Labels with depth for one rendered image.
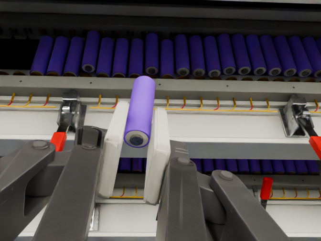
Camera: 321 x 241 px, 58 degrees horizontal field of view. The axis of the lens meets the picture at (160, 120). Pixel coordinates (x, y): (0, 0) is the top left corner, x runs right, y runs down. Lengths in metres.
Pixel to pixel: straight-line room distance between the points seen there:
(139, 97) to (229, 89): 0.17
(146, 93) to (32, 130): 0.18
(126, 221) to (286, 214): 0.26
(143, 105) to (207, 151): 0.17
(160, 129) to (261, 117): 0.24
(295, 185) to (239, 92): 0.23
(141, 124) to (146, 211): 0.31
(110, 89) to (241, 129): 0.16
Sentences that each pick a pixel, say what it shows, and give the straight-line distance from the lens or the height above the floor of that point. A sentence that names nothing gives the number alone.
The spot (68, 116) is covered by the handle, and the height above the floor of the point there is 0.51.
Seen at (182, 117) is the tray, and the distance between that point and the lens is 0.35.
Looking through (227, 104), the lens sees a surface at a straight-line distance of 0.37.
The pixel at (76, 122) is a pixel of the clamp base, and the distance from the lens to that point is 0.33.
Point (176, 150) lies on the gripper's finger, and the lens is 0.15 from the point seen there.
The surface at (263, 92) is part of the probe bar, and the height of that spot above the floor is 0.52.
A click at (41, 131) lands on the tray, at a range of 0.36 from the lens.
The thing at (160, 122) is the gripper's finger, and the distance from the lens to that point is 0.16.
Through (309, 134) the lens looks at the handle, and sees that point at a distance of 0.35.
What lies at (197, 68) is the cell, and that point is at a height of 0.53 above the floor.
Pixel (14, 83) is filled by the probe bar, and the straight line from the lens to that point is 0.38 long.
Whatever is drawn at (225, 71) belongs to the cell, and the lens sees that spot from 0.40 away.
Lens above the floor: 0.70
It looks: 36 degrees down
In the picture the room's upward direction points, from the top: 3 degrees clockwise
